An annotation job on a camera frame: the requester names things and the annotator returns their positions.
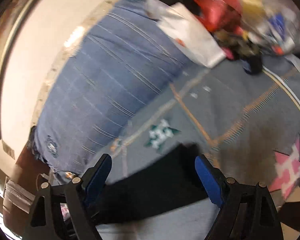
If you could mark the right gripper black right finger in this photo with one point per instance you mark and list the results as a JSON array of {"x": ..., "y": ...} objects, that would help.
[{"x": 245, "y": 211}]

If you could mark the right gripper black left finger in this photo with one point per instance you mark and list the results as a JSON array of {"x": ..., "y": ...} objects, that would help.
[{"x": 45, "y": 217}]

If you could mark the black pants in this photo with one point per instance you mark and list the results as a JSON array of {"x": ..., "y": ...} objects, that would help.
[{"x": 169, "y": 183}]

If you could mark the brown wooden nightstand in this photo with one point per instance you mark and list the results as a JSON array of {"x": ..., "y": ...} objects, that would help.
[{"x": 21, "y": 189}]

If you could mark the grey star-pattern bed sheet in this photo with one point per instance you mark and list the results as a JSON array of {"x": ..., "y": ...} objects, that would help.
[{"x": 246, "y": 125}]

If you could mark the blue plaid pillow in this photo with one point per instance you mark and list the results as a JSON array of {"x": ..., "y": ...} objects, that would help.
[{"x": 113, "y": 97}]

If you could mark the dark bottle with blue label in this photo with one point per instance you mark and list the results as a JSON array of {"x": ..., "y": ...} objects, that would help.
[{"x": 252, "y": 64}]

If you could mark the dark bottle with pink label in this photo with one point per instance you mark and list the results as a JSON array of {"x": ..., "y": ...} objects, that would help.
[{"x": 229, "y": 53}]

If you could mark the clear plastic bag with items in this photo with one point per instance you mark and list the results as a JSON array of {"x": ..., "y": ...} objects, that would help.
[{"x": 272, "y": 24}]

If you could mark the white paper shopping bag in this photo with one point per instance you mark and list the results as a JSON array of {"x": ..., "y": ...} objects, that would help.
[{"x": 190, "y": 36}]

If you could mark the red plastic bag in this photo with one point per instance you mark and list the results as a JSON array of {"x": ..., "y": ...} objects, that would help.
[{"x": 216, "y": 15}]

